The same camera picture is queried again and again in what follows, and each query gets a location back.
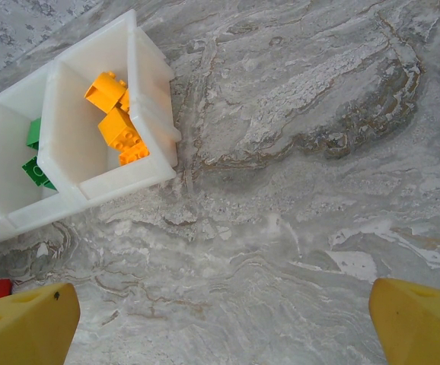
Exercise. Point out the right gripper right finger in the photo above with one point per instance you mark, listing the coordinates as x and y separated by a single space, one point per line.
418 327

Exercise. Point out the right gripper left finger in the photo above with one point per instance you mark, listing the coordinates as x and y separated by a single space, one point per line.
26 327

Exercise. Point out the long green lego brick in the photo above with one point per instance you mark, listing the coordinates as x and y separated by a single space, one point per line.
37 173

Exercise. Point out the small green lego brick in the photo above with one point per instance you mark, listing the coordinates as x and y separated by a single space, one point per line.
34 135

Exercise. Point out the long orange lego brick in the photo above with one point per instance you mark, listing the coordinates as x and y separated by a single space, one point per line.
134 155

